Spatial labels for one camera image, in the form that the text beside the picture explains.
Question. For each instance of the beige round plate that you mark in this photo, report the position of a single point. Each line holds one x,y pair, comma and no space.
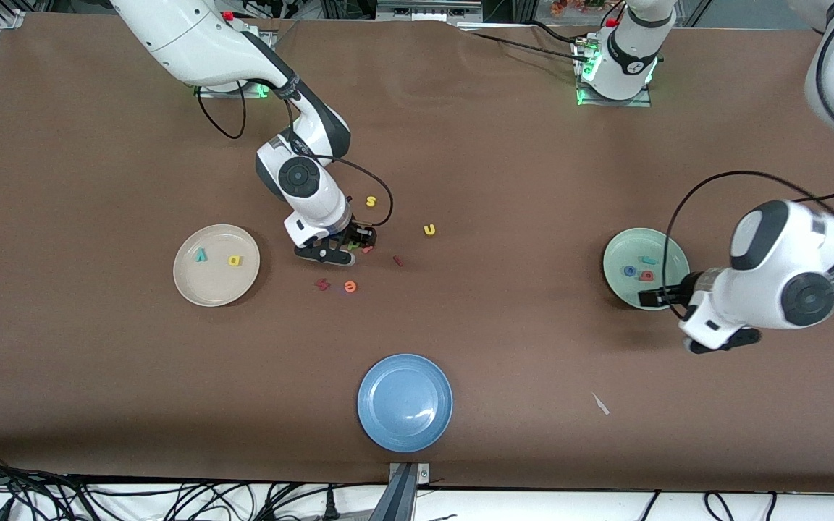
216,282

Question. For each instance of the green round plate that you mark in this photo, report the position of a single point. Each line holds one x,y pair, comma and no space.
620,250

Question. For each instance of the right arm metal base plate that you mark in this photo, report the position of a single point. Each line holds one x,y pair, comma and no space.
214,92

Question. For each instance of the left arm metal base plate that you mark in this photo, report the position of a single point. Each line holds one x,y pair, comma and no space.
634,103

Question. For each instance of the aluminium frame rail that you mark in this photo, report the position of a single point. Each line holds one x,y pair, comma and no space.
424,11

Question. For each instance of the white paper scrap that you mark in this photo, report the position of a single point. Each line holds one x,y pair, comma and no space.
601,404

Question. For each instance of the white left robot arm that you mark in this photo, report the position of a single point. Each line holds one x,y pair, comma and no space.
772,275

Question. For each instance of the black power plug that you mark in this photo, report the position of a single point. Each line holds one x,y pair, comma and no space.
330,503

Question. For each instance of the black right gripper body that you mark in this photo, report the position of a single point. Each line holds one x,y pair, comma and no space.
356,234

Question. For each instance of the orange artificial flowers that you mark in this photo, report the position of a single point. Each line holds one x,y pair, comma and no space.
576,6

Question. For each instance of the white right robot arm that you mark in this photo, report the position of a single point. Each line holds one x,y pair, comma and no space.
185,36

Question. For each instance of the brown table cover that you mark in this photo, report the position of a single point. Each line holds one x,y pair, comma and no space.
98,362

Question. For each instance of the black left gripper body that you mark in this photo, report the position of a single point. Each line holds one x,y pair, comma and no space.
680,293

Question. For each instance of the metal camera stand bracket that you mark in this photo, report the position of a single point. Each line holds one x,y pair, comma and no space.
402,499

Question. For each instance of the blue round plate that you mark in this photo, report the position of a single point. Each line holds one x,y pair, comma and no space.
405,403

